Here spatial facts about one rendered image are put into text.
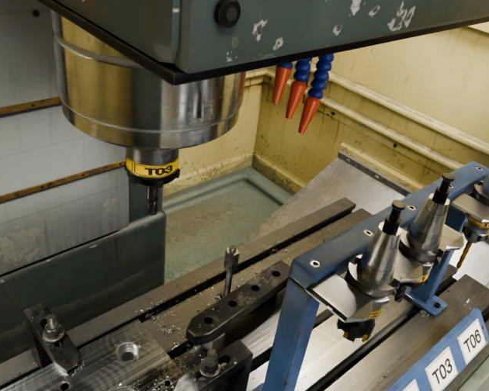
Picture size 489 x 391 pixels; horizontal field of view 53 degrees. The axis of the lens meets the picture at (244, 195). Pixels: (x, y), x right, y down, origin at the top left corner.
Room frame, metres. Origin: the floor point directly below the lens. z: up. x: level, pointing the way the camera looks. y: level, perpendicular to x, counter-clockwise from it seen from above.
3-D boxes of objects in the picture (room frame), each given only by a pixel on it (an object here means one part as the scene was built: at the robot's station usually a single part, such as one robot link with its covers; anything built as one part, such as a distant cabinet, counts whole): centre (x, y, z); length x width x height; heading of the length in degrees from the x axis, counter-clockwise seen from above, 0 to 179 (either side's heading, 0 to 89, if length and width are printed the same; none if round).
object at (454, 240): (0.58, -0.28, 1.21); 0.07 x 0.05 x 0.01; 46
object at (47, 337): (0.47, 0.25, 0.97); 0.13 x 0.03 x 0.15; 46
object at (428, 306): (0.78, -0.40, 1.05); 0.10 x 0.05 x 0.30; 46
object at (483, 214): (0.66, -0.36, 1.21); 0.07 x 0.05 x 0.01; 46
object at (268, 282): (0.65, -0.03, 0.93); 0.26 x 0.05 x 0.06; 141
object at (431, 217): (0.54, -0.25, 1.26); 0.04 x 0.04 x 0.07
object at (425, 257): (0.54, -0.25, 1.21); 0.06 x 0.06 x 0.03
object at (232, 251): (0.70, 0.01, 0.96); 0.03 x 0.03 x 0.13
